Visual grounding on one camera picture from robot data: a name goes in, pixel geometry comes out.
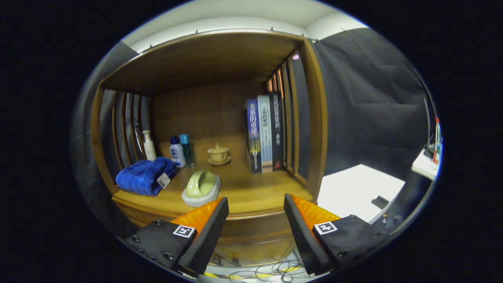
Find blue towel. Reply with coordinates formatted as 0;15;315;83
116;156;177;196

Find white blue-capped lotion bottle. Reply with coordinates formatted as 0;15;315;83
169;136;186;169

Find pale-spine book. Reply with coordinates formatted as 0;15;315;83
257;95;273;173

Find teal clear bottle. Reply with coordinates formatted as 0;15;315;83
179;134;195;169

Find white wall shelf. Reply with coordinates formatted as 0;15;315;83
411;149;442;181

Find black-spine book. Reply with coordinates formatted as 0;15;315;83
269;91;285;171

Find yellow black floor tape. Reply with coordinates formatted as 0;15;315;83
204;270;303;280

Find tangled floor cables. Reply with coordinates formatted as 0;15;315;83
226;259;315;283

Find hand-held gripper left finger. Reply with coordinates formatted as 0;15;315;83
125;197;229;276

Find red-capped bottle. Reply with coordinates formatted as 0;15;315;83
432;117;441;164

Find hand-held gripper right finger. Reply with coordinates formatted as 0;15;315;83
284;193;393;276

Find beige lidded teacup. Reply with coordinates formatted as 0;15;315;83
207;143;231;166

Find white pump bottle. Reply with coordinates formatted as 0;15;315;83
142;130;157;162

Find wooden cabinet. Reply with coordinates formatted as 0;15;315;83
91;29;329;268

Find white side cabinet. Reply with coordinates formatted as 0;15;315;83
316;164;406;224

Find blue-spine book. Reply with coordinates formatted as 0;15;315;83
244;98;262;174

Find wooden countertop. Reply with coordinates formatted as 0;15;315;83
112;136;315;217

